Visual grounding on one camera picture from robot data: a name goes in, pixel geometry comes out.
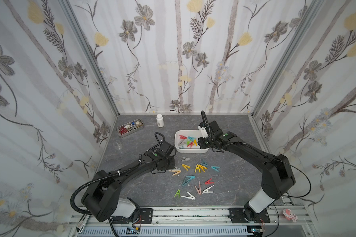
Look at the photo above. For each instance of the white clothespin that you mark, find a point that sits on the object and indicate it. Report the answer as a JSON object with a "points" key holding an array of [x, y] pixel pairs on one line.
{"points": [[208, 190], [189, 196]]}

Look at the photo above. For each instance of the lime green clothespin bottom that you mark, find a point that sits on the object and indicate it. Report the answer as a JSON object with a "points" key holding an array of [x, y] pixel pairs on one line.
{"points": [[177, 194]]}

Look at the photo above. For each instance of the metal tray with tools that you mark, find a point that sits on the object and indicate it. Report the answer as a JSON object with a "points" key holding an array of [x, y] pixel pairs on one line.
{"points": [[129, 128]]}

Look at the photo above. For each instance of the beige clothespin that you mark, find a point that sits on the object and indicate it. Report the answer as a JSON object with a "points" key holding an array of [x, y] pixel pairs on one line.
{"points": [[175, 171]]}

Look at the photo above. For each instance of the grey clothespin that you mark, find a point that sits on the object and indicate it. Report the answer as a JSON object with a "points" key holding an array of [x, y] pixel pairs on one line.
{"points": [[182, 142], [185, 159]]}

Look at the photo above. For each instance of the dark teal clothespin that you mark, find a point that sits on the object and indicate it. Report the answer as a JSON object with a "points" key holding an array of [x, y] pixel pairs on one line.
{"points": [[203, 163]]}

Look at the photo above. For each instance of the pink clothespin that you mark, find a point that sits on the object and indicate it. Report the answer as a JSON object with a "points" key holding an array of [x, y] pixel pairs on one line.
{"points": [[198, 189]]}

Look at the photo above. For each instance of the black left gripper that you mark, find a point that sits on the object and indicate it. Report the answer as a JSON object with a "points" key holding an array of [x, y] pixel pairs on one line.
{"points": [[173, 165]]}

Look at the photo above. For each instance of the white clothespin bottom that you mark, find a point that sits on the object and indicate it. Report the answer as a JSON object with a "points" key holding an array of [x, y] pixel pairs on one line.
{"points": [[189, 196]]}

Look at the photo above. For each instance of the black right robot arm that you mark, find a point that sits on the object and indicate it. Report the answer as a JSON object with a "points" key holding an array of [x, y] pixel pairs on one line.
{"points": [[277, 173]]}

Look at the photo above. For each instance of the pink tape dispenser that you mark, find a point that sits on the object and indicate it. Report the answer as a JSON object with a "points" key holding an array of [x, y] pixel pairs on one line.
{"points": [[289, 215]]}

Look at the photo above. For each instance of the white pill bottle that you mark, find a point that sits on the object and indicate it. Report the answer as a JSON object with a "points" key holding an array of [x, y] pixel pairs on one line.
{"points": [[160, 120]]}

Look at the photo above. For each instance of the white plastic storage box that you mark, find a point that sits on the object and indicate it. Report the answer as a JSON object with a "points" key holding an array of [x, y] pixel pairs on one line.
{"points": [[186, 149]]}

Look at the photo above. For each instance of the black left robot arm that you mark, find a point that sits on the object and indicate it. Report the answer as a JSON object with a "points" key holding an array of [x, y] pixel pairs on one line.
{"points": [[100, 197]]}

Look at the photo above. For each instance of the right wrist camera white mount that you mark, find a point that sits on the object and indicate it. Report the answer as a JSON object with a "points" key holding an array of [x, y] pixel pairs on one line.
{"points": [[203, 131]]}

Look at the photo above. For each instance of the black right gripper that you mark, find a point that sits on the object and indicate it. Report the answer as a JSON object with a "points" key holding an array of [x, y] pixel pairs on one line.
{"points": [[203, 142]]}

